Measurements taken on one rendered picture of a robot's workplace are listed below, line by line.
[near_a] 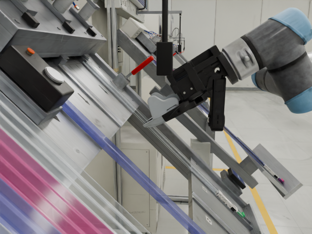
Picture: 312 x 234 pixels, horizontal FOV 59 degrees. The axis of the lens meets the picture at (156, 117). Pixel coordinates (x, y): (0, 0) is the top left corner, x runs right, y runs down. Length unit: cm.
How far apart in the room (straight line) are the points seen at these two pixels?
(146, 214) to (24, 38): 146
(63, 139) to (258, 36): 39
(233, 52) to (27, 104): 37
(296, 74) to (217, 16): 761
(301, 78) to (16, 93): 47
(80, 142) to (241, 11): 798
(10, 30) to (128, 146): 125
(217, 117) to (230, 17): 765
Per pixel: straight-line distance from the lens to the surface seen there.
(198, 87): 54
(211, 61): 56
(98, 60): 68
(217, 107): 57
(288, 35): 56
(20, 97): 33
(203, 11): 814
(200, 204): 53
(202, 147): 92
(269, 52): 56
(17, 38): 36
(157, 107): 56
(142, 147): 153
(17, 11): 39
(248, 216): 74
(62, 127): 36
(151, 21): 503
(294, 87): 58
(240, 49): 55
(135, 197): 167
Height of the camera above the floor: 111
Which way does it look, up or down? 13 degrees down
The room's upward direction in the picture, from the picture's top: straight up
